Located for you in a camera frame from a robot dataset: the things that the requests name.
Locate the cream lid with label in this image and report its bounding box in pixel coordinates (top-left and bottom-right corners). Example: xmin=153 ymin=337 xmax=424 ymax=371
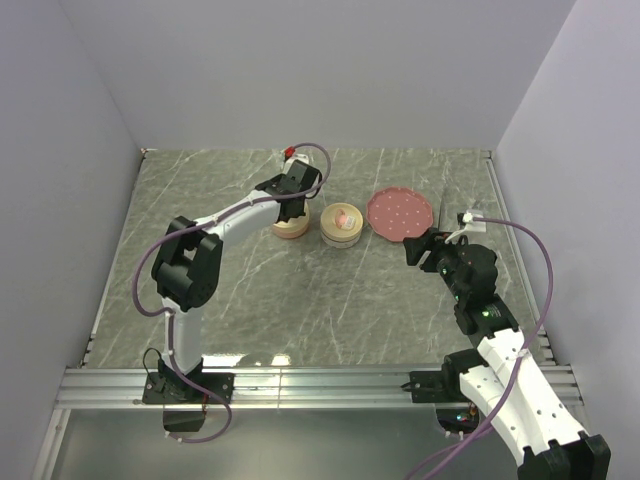
xmin=320 ymin=203 xmax=364 ymax=237

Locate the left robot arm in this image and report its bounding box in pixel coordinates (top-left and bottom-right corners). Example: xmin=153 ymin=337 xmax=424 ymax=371
xmin=151 ymin=158 xmax=324 ymax=402

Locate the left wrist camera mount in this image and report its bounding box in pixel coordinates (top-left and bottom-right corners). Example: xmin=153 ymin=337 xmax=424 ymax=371
xmin=282 ymin=146 xmax=310 ymax=172

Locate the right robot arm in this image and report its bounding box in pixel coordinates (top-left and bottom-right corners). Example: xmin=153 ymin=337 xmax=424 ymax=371
xmin=403 ymin=228 xmax=611 ymax=479

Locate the pink octagonal plate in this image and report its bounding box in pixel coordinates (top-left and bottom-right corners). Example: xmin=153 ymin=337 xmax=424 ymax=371
xmin=366 ymin=186 xmax=434 ymax=243

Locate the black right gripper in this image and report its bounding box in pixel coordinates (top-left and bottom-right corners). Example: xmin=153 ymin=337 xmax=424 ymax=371
xmin=401 ymin=226 xmax=472 ymax=302

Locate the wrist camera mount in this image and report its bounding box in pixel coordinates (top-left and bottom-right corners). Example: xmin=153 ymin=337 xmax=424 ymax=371
xmin=282 ymin=146 xmax=310 ymax=172
xmin=445 ymin=209 xmax=487 ymax=244

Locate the pink bowl white inside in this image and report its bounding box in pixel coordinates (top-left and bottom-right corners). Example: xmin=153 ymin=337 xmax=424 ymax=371
xmin=272 ymin=230 xmax=307 ymax=240

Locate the steel bowl red band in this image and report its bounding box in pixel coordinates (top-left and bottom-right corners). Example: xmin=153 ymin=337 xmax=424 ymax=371
xmin=321 ymin=231 xmax=361 ymax=249

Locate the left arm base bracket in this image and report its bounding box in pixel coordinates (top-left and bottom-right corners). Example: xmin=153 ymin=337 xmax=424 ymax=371
xmin=142 ymin=347 xmax=235 ymax=443

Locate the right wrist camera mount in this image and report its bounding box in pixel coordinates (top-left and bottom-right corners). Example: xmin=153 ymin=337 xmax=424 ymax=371
xmin=445 ymin=209 xmax=487 ymax=244

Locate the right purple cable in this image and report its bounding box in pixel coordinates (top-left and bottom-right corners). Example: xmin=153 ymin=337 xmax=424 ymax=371
xmin=399 ymin=215 xmax=555 ymax=480

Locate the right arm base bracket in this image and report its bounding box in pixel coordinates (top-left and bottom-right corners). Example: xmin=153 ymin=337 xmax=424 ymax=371
xmin=400 ymin=370 xmax=467 ymax=404

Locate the aluminium front rail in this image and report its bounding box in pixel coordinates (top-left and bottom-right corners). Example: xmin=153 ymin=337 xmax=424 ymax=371
xmin=54 ymin=364 xmax=584 ymax=412

